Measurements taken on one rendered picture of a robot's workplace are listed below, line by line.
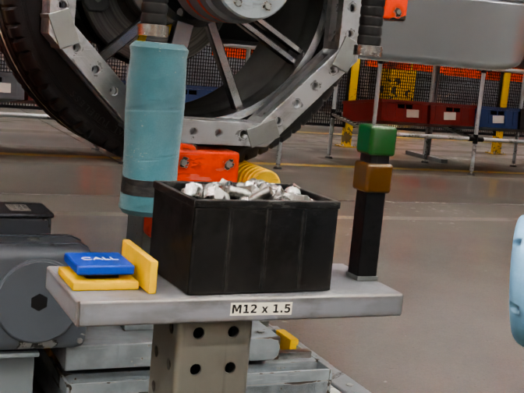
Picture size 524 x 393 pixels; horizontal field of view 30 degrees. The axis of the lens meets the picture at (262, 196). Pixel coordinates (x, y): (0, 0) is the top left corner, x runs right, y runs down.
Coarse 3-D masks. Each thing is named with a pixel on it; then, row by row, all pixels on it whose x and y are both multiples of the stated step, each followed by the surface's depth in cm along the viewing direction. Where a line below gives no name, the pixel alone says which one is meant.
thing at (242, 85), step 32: (288, 0) 189; (320, 0) 176; (128, 32) 164; (192, 32) 169; (256, 32) 173; (288, 32) 186; (320, 32) 176; (224, 64) 172; (256, 64) 191; (288, 64) 179; (224, 96) 187; (256, 96) 178
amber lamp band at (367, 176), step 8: (360, 168) 130; (368, 168) 129; (376, 168) 129; (384, 168) 130; (392, 168) 130; (360, 176) 130; (368, 176) 129; (376, 176) 129; (384, 176) 130; (352, 184) 132; (360, 184) 130; (368, 184) 129; (376, 184) 130; (384, 184) 130; (368, 192) 130; (376, 192) 130; (384, 192) 130
